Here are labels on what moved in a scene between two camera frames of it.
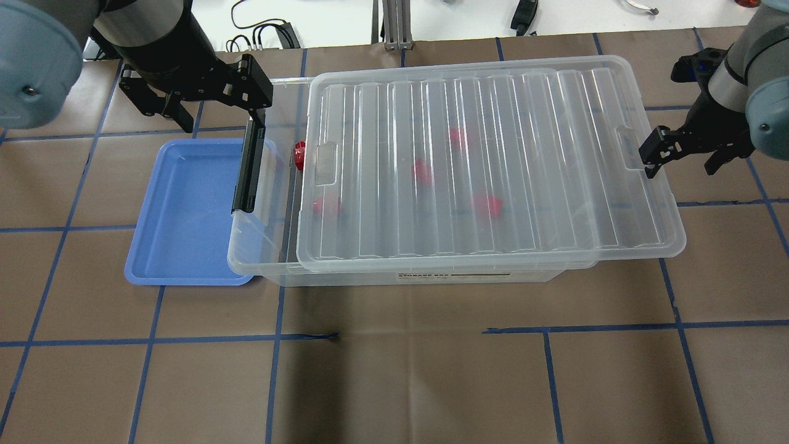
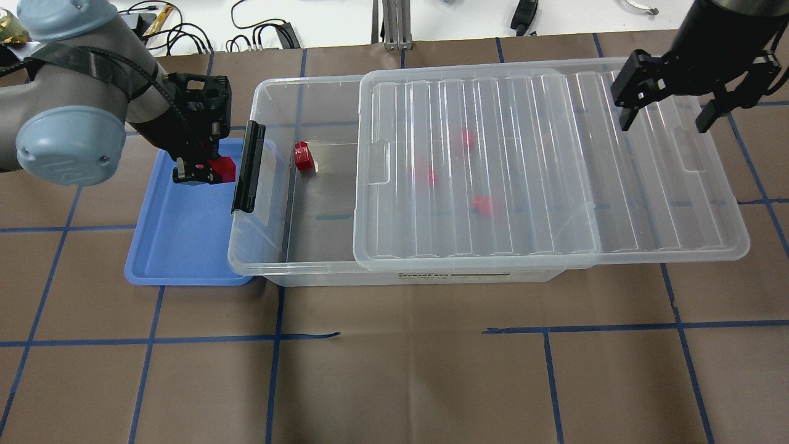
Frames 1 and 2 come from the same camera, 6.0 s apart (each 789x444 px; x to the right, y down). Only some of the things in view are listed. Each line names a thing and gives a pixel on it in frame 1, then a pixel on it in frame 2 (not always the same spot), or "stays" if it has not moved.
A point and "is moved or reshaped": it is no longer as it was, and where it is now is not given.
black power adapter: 287,36 stays
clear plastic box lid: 509,165 is moved or reshaped
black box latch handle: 244,194 stays
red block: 317,206 to 225,167
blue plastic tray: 180,237 stays
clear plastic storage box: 421,179 stays
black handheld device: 523,15 stays
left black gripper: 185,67 to 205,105
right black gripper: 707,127 to 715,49
